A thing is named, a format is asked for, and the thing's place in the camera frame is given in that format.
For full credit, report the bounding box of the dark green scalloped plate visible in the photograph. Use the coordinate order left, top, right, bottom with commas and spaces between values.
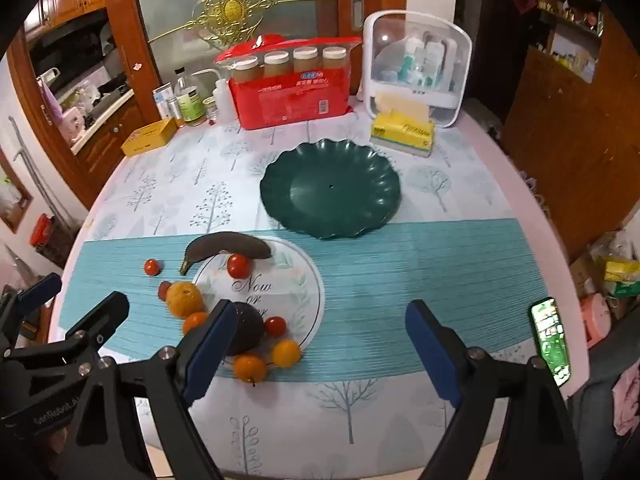
259, 141, 402, 240

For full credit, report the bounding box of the brown wooden shelf unit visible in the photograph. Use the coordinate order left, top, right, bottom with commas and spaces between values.
501, 0, 640, 262

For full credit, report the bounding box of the pink cloth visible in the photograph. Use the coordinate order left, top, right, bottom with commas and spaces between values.
612, 360, 640, 437

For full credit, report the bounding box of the stemmed orange mandarin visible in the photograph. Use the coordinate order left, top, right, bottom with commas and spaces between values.
233, 354, 268, 387

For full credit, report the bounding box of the small orange mandarin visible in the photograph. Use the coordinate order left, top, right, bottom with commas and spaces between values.
182, 312, 209, 337
272, 339, 302, 367

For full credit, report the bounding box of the teal striped placemat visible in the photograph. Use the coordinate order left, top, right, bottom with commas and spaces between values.
59, 217, 551, 384

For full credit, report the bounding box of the gold door ornament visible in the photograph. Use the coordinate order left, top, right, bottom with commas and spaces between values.
149, 0, 339, 52

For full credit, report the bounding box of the overripe brown banana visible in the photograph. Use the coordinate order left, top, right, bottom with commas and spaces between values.
180, 231, 273, 276

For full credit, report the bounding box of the yellow green carton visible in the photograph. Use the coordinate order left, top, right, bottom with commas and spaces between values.
599, 255, 640, 299

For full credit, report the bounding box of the dark brown avocado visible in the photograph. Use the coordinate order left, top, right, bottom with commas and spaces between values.
227, 302, 267, 357

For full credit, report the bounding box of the white blue carton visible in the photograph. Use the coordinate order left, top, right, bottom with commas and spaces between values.
151, 85, 176, 120

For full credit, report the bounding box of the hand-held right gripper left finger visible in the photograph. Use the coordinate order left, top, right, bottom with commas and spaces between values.
52, 300, 240, 480

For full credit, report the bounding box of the red plastic package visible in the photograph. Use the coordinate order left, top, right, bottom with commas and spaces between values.
215, 34, 365, 131

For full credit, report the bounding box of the wooden lower kitchen cabinet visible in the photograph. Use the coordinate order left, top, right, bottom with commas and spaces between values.
74, 94, 167, 197

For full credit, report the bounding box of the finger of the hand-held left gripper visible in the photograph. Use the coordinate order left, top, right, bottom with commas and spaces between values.
0, 272, 63, 335
64, 291, 131, 377

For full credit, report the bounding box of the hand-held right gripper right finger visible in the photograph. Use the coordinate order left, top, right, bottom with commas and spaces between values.
405, 299, 584, 480

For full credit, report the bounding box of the smartphone with lit screen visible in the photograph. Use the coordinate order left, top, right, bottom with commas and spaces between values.
529, 296, 573, 389

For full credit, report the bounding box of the white clear storage box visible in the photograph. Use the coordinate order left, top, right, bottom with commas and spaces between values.
361, 10, 474, 129

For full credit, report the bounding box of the white lidded glass jar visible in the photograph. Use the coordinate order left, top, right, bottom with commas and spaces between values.
292, 47, 321, 75
322, 46, 350, 72
263, 52, 292, 80
234, 57, 261, 84

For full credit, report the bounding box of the pink plastic stool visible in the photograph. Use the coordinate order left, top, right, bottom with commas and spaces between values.
579, 292, 614, 349

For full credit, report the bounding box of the flat yellow box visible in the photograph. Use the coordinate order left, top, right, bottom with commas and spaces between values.
120, 119, 178, 157

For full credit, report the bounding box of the white teal cosmetic bottle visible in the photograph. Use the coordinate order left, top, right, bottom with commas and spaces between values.
404, 37, 426, 84

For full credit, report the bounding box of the frosted glass wooden door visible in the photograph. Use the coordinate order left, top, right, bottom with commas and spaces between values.
131, 0, 409, 126

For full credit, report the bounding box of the white squeeze bottle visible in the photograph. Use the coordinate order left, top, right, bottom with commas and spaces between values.
192, 66, 239, 124

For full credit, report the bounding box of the green label glass bottle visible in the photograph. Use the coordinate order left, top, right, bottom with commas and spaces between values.
172, 67, 207, 128

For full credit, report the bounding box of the small silver can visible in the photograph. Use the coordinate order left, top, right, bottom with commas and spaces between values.
166, 96, 186, 128

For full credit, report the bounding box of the yellow tissue pack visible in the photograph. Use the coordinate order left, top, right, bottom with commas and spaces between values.
370, 92, 436, 159

